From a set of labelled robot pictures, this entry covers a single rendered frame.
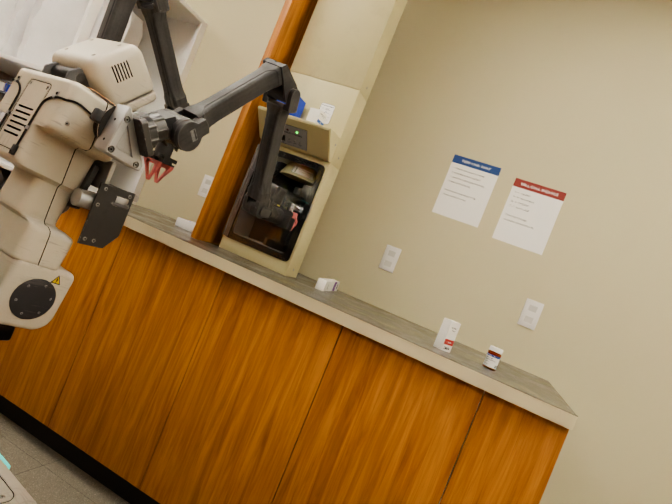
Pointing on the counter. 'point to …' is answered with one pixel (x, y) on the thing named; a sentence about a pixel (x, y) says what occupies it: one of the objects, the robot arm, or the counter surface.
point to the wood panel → (249, 126)
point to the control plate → (295, 137)
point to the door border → (241, 194)
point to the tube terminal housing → (354, 103)
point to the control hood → (321, 144)
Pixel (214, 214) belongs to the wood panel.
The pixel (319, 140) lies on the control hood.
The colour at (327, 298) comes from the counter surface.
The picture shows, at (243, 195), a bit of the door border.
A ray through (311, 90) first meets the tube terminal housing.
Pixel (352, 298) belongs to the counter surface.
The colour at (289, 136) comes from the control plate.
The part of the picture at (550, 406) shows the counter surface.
